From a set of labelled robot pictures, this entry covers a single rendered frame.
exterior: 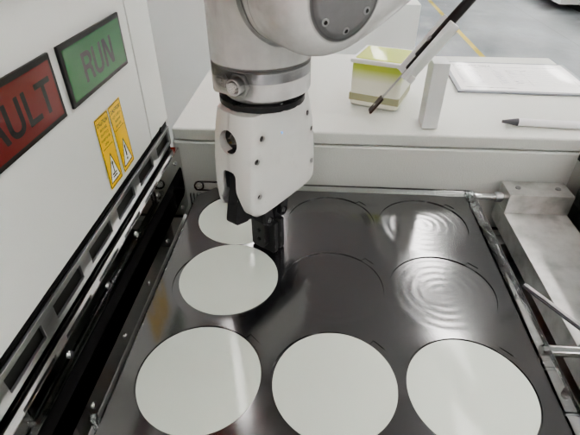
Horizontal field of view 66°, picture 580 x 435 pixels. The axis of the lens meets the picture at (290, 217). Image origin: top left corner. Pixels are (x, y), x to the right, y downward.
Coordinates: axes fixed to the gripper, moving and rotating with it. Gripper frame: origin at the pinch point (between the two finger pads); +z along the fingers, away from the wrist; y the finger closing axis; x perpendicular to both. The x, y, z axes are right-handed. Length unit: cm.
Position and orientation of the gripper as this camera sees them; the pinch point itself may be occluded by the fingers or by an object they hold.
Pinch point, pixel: (267, 230)
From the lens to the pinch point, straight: 48.0
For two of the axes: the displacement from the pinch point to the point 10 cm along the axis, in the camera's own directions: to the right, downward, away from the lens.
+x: -8.1, -3.5, 4.7
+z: 0.0, 8.1, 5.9
